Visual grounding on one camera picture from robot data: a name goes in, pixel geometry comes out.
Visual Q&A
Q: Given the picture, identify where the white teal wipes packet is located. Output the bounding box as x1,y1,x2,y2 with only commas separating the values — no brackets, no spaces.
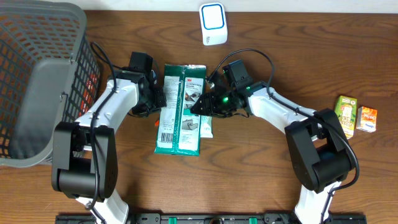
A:
200,116,213,138

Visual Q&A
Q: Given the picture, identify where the green white 3M packet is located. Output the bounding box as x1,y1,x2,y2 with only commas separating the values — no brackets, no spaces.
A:
154,64,206,156

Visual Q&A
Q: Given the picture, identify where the green snack box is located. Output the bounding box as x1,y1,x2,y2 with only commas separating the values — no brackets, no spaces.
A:
334,95,358,139

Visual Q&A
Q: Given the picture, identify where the small orange candy box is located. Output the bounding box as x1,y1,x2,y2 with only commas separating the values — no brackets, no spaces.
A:
356,106,377,133

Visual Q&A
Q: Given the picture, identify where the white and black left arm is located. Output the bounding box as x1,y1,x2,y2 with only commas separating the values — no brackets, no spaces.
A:
52,52,166,223

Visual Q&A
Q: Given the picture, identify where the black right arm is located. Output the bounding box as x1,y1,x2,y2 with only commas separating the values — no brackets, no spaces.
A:
190,60,359,223

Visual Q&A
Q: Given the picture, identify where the grey plastic mesh basket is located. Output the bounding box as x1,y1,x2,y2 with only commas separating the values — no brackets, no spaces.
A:
1,1,100,167

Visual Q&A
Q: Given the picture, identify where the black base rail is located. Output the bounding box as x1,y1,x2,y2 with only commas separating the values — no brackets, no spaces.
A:
55,212,367,224

